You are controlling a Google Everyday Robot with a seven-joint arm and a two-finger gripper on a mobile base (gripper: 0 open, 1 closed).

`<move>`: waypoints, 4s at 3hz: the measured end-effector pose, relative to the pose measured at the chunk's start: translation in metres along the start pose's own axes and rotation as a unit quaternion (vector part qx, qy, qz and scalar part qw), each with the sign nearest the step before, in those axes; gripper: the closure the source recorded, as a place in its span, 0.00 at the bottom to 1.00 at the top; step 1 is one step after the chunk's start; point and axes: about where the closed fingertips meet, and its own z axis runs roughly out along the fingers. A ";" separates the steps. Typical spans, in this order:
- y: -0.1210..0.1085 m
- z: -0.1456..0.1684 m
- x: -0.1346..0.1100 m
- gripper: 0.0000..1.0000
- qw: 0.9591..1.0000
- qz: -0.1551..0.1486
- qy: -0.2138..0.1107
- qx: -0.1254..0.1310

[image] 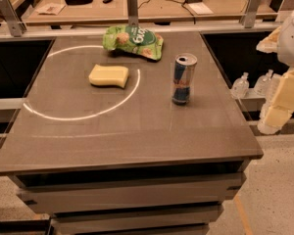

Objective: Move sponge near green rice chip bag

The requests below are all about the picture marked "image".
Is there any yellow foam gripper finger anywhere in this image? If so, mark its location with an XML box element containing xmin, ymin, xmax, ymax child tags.
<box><xmin>256</xmin><ymin>26</ymin><xmax>281</xmax><ymax>53</ymax></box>
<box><xmin>257</xmin><ymin>68</ymin><xmax>294</xmax><ymax>134</ymax></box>

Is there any yellow sponge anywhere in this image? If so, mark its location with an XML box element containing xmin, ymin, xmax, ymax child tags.
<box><xmin>88</xmin><ymin>65</ymin><xmax>129</xmax><ymax>88</ymax></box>

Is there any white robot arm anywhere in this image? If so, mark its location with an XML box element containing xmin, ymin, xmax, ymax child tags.
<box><xmin>256</xmin><ymin>10</ymin><xmax>294</xmax><ymax>134</ymax></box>

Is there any green rice chip bag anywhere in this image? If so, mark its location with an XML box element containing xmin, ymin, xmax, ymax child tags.
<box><xmin>102</xmin><ymin>25</ymin><xmax>164</xmax><ymax>61</ymax></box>

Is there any clear plastic bottle right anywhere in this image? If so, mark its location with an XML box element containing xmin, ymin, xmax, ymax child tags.
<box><xmin>254</xmin><ymin>70</ymin><xmax>273</xmax><ymax>96</ymax></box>

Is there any clear plastic bottle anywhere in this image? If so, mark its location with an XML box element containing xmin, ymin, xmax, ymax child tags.
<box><xmin>231</xmin><ymin>72</ymin><xmax>249</xmax><ymax>99</ymax></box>
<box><xmin>254</xmin><ymin>70</ymin><xmax>273</xmax><ymax>96</ymax></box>

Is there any clear plastic bottle left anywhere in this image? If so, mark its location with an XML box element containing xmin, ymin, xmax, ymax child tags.
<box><xmin>231</xmin><ymin>72</ymin><xmax>249</xmax><ymax>99</ymax></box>

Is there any white paper sheet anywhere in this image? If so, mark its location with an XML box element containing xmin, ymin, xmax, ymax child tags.
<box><xmin>189</xmin><ymin>2</ymin><xmax>213</xmax><ymax>15</ymax></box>

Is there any blue silver energy drink can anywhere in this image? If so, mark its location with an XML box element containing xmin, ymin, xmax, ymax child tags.
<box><xmin>171</xmin><ymin>53</ymin><xmax>197</xmax><ymax>105</ymax></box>

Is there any grey drawer cabinet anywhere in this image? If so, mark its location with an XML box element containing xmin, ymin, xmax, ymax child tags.
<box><xmin>12</xmin><ymin>161</ymin><xmax>246</xmax><ymax>235</ymax></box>

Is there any small black remote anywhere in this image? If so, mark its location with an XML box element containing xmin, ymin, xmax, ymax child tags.
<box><xmin>102</xmin><ymin>0</ymin><xmax>113</xmax><ymax>4</ymax></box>

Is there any tan paper packet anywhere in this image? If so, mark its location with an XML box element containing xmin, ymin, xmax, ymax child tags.
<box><xmin>36</xmin><ymin>3</ymin><xmax>65</xmax><ymax>15</ymax></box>

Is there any right metal bracket post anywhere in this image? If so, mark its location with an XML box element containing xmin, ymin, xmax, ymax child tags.
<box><xmin>240</xmin><ymin>0</ymin><xmax>262</xmax><ymax>28</ymax></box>

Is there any metal bracket post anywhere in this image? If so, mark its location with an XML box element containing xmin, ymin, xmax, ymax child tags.
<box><xmin>126</xmin><ymin>0</ymin><xmax>138</xmax><ymax>26</ymax></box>
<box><xmin>240</xmin><ymin>0</ymin><xmax>262</xmax><ymax>28</ymax></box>
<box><xmin>0</xmin><ymin>0</ymin><xmax>26</xmax><ymax>37</ymax></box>

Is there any middle metal bracket post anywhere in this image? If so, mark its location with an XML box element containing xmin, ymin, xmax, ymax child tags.
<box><xmin>126</xmin><ymin>0</ymin><xmax>138</xmax><ymax>26</ymax></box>

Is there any left metal bracket post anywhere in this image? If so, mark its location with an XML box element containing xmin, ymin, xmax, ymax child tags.
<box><xmin>0</xmin><ymin>0</ymin><xmax>26</xmax><ymax>37</ymax></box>

